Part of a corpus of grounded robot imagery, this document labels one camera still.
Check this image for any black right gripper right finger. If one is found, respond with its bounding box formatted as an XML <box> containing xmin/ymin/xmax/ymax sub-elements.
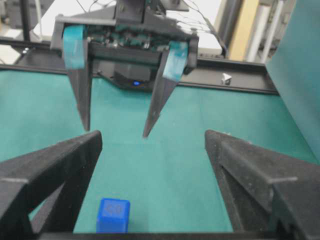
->
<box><xmin>204</xmin><ymin>129</ymin><xmax>320</xmax><ymax>240</ymax></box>

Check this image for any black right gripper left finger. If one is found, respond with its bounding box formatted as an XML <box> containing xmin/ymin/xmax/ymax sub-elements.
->
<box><xmin>0</xmin><ymin>130</ymin><xmax>103</xmax><ymax>240</ymax></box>

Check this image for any blue plastic cube block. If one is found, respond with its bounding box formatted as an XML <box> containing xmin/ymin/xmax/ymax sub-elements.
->
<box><xmin>96</xmin><ymin>198</ymin><xmax>131</xmax><ymax>233</ymax></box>

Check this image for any green table cloth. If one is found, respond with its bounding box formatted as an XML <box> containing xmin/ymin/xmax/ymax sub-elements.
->
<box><xmin>0</xmin><ymin>70</ymin><xmax>318</xmax><ymax>233</ymax></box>

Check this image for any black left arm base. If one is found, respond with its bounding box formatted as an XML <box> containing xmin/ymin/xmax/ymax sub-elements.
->
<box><xmin>93</xmin><ymin>59</ymin><xmax>158</xmax><ymax>92</ymax></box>

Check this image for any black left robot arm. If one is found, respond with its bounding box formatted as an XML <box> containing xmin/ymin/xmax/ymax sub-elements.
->
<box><xmin>50</xmin><ymin>0</ymin><xmax>199</xmax><ymax>137</ymax></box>

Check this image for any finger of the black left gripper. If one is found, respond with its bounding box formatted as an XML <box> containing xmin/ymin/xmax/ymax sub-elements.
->
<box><xmin>143</xmin><ymin>42</ymin><xmax>188</xmax><ymax>138</ymax></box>
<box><xmin>62</xmin><ymin>25</ymin><xmax>91</xmax><ymax>131</ymax></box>

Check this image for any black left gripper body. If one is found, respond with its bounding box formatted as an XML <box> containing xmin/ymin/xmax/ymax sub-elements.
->
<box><xmin>50</xmin><ymin>9</ymin><xmax>199</xmax><ymax>74</ymax></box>

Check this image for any black aluminium table frame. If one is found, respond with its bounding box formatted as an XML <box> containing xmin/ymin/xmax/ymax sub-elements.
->
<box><xmin>0</xmin><ymin>37</ymin><xmax>278</xmax><ymax>95</ymax></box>

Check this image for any small white bracket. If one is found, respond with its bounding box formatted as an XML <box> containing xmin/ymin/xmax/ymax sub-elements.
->
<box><xmin>221</xmin><ymin>73</ymin><xmax>232</xmax><ymax>86</ymax></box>

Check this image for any green backdrop curtain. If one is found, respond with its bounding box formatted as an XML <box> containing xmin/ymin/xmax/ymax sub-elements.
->
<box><xmin>266</xmin><ymin>0</ymin><xmax>320</xmax><ymax>159</ymax></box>

